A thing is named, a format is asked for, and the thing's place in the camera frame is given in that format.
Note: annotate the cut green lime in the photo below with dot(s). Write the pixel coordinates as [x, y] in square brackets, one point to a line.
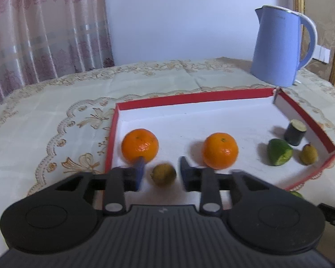
[277, 150]

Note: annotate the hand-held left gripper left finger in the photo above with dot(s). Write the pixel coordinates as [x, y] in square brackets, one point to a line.
[139, 173]

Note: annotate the small yellowish fruit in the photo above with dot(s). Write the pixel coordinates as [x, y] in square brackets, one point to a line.
[308, 154]

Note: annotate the patterned pink curtain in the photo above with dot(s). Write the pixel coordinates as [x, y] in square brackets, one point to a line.
[44, 33]

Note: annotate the small brownish green fruit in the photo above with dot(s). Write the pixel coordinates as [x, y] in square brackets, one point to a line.
[163, 174]

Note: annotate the dark eggplant piece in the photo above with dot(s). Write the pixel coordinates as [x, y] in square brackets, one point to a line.
[294, 134]

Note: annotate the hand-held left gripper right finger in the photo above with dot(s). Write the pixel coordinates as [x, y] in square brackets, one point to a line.
[187, 174]

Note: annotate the blue electric kettle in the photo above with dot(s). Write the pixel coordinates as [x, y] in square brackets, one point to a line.
[276, 47]

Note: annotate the orange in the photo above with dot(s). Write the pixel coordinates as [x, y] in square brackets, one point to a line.
[139, 145]
[220, 150]

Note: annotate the white wall switch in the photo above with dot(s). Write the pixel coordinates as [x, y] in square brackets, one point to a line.
[323, 53]

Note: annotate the red cardboard box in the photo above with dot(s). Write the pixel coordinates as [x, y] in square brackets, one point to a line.
[226, 122]

